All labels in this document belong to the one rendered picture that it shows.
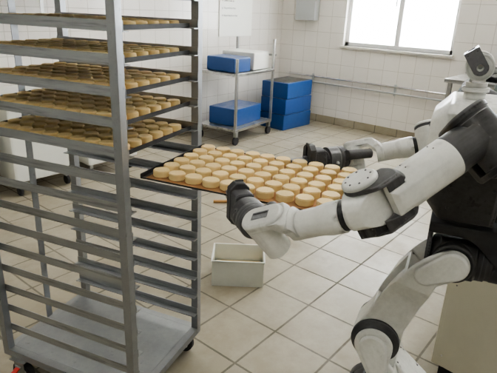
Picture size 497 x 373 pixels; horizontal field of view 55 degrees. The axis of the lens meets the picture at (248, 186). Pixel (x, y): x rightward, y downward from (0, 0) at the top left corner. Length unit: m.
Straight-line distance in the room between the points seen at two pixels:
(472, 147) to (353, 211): 0.27
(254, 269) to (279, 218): 1.66
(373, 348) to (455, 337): 0.73
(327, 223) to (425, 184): 0.21
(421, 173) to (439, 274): 0.45
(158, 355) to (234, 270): 0.82
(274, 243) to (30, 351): 1.35
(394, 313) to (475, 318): 0.67
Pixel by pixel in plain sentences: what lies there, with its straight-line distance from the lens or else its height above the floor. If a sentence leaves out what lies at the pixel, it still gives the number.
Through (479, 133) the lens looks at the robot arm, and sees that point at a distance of 1.08.
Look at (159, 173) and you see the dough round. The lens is 1.46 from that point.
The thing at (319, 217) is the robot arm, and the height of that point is 1.07.
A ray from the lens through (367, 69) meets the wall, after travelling 6.50.
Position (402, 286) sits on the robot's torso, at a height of 0.76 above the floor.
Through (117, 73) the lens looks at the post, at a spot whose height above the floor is 1.29.
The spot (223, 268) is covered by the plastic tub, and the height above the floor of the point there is 0.11.
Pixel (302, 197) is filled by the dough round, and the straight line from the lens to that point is 1.29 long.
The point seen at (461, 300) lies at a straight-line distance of 2.12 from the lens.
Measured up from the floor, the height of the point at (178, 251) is 0.51.
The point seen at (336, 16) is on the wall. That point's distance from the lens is 6.71.
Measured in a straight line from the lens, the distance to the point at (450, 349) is 2.25.
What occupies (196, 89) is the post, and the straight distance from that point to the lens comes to 1.78.
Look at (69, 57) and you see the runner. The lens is 1.53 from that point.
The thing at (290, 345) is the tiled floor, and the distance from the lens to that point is 2.38.
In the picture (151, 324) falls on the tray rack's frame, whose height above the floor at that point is 0.15.
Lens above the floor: 1.47
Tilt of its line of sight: 21 degrees down
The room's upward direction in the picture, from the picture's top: 2 degrees clockwise
